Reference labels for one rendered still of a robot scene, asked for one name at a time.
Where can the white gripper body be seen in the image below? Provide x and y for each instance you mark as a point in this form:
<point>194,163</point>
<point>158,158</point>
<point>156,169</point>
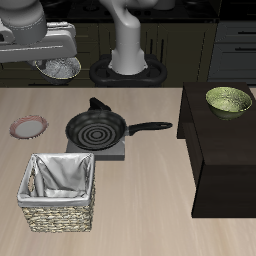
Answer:
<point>50,41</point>

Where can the black bowl with grey inside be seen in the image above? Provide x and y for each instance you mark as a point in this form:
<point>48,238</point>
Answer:
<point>60,70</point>

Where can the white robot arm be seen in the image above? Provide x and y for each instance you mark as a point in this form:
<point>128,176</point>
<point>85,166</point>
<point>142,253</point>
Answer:
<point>128,50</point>

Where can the white plate with pink rim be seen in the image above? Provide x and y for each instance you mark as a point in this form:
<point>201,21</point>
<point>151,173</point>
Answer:
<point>28,127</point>

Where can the dark grey stove plate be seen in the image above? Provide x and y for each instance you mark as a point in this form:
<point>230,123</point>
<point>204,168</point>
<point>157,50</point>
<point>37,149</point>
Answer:
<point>111,153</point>

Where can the green speckled bowl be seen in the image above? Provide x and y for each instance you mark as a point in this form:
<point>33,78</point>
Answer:
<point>228,100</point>

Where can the black frying pan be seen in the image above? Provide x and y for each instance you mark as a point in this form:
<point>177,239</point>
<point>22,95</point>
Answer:
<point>96,130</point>

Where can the dark kitchen cupboards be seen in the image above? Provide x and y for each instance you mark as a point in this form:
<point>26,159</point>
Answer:
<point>186,50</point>

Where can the wicker basket with white lining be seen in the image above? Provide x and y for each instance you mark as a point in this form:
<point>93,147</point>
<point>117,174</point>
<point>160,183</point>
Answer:
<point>56,203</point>

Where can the grey drawer unit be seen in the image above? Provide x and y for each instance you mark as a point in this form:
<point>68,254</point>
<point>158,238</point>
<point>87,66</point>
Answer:
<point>233,53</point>

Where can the dark wooden cabinet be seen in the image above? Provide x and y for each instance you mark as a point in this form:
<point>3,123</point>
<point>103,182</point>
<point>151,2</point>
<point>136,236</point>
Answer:
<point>220,166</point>

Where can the flat black base plate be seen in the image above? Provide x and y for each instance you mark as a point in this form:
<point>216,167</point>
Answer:
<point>156,74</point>

